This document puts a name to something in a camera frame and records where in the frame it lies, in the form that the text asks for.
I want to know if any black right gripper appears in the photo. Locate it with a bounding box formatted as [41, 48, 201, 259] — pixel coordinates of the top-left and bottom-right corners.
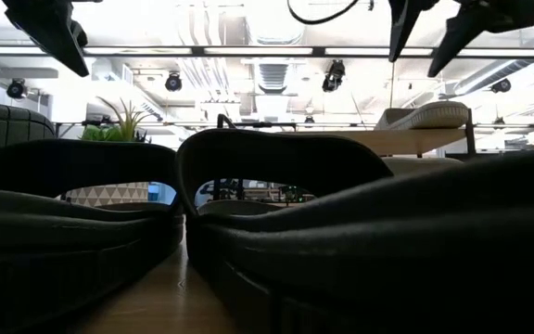
[387, 0, 534, 78]

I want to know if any black ceiling spotlight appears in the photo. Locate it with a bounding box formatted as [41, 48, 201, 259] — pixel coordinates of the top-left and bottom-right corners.
[6, 78, 28, 100]
[489, 77, 513, 94]
[164, 71, 184, 93]
[321, 59, 347, 93]

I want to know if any green plant in patterned pot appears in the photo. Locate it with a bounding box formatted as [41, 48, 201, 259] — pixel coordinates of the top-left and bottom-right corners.
[60, 96, 153, 208]

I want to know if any long ceiling light bar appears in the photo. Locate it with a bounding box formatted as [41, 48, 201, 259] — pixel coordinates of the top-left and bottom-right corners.
[0, 44, 534, 60]

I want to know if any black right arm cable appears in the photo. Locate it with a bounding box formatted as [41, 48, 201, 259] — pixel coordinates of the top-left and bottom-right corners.
[286, 0, 375, 26]

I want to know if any wooden shelf with black frame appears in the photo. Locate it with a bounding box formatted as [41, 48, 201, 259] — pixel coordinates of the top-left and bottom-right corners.
[217, 108, 477, 161]

